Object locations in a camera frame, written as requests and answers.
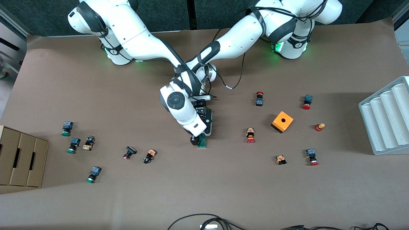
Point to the grey ribbed plastic tray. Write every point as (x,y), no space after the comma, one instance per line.
(383,127)

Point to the brown cardboard box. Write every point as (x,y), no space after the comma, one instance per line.
(22,163)

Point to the grey framed cart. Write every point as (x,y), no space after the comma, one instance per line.
(8,48)

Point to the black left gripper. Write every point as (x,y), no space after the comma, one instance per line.
(201,111)

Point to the black square push button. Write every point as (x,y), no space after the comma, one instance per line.
(131,150)

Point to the green push button blue block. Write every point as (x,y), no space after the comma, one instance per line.
(67,125)
(95,171)
(75,141)

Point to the orange button enclosure box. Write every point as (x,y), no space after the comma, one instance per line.
(277,123)

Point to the red mushroom button blue block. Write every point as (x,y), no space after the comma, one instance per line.
(259,102)
(310,153)
(308,98)

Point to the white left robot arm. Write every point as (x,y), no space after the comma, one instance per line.
(243,35)

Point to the green load switch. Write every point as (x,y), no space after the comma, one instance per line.
(202,143)

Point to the white plug connector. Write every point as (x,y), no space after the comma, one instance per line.
(208,227)

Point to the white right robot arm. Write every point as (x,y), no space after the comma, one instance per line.
(137,41)

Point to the black button orange block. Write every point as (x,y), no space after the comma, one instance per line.
(150,154)
(88,143)

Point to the grey cabinet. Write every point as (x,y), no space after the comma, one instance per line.
(403,41)

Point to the orange contact block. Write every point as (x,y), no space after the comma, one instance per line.
(281,159)

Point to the red emergency stop orange block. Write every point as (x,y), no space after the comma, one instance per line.
(250,131)

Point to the red orange emergency stop head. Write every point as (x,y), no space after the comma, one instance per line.
(318,127)

